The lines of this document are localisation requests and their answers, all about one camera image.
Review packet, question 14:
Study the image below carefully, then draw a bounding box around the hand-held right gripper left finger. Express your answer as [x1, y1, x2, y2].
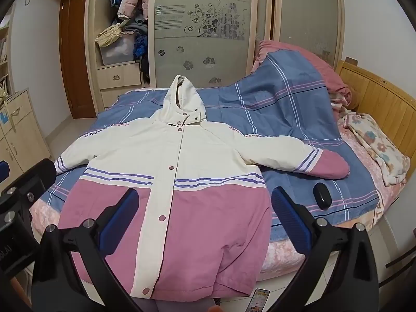
[31, 188, 141, 312]

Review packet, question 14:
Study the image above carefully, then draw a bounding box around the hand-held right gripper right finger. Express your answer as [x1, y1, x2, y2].
[271, 186, 386, 312]

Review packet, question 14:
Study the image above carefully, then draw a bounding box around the pink and cream hooded jacket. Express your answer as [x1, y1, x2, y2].
[53, 75, 350, 301]

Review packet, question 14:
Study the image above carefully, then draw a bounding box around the dark grey clothes pile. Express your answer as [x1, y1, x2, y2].
[125, 19, 149, 37]

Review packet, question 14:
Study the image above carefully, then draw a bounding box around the black earbud case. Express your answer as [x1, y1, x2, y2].
[312, 183, 332, 210]

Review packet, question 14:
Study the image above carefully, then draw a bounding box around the light wooden cabinet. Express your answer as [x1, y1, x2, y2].
[0, 88, 53, 177]

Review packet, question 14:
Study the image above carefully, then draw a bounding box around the smartphone on floor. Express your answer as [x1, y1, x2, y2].
[245, 288, 270, 312]

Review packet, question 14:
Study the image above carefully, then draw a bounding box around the cream wardrobe drawer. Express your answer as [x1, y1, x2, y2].
[100, 88, 145, 111]
[97, 62, 144, 90]

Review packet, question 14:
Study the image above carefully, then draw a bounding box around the wooden bookshelf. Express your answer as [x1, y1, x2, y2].
[0, 25, 14, 95]

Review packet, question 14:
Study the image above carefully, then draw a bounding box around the floral blanket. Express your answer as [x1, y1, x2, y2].
[338, 103, 411, 188]

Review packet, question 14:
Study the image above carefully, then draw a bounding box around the blue plaid duvet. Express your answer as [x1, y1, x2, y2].
[41, 50, 381, 243]

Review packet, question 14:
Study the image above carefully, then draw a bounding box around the brown wooden door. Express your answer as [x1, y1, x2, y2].
[59, 0, 99, 120]

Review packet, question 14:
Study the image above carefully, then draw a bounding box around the dark hanging garment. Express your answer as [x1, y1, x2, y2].
[140, 57, 152, 87]

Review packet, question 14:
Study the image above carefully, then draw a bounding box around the translucent storage box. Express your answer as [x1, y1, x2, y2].
[99, 36, 136, 66]

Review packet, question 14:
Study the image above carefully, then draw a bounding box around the wooden headboard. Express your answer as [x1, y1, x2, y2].
[335, 60, 416, 170]

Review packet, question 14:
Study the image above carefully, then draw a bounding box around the pale yellow cloth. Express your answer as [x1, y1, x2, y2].
[94, 23, 126, 48]

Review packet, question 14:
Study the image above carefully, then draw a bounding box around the bright blue cloth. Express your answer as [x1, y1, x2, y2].
[133, 34, 145, 61]

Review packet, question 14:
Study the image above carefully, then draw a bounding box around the cream wooden wardrobe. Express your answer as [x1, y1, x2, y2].
[85, 0, 346, 113]

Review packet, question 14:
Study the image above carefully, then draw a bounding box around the frosted glass door, flower print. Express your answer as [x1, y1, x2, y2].
[148, 0, 272, 90]

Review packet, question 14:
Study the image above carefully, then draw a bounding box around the plain frosted glass door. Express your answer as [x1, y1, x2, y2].
[272, 0, 345, 69]

